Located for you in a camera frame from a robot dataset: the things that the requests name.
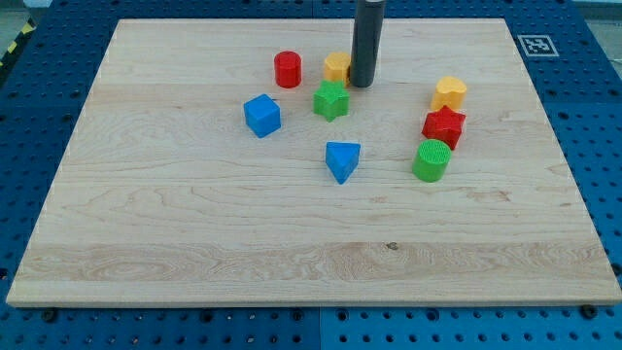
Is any yellow hexagon block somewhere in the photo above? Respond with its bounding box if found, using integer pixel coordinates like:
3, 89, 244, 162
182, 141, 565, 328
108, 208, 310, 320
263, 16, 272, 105
324, 52, 351, 87

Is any yellow heart block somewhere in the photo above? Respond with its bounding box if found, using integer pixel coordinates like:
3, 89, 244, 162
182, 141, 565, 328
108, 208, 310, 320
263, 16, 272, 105
430, 76, 467, 111

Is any blue triangle block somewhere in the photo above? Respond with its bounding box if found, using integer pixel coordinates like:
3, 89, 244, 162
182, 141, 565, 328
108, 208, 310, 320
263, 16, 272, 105
325, 141, 361, 185

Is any blue cube block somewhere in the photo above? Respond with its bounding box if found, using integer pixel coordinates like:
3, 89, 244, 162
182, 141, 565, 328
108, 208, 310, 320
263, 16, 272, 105
243, 94, 282, 138

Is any green star block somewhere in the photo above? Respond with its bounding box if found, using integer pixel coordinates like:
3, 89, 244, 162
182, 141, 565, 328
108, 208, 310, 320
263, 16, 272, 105
313, 80, 350, 123

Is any light wooden board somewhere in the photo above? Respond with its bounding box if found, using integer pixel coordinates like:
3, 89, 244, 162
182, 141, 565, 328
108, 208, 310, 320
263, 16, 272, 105
7, 18, 621, 307

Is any red cylinder block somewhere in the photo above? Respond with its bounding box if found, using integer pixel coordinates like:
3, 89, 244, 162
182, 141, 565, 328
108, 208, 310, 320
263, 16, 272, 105
273, 51, 302, 88

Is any green cylinder block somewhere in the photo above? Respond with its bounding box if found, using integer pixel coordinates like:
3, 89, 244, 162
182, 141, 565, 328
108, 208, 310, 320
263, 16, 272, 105
412, 139, 452, 183

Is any red star block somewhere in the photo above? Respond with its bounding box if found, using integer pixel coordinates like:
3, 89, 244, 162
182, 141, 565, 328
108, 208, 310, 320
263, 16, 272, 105
422, 106, 467, 151

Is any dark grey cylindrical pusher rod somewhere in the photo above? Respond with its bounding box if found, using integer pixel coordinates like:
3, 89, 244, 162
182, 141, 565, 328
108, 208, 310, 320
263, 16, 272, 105
350, 0, 387, 88

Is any white fiducial marker tag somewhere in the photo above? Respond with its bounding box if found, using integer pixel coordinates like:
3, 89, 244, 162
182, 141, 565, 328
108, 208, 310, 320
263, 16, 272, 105
517, 34, 559, 57

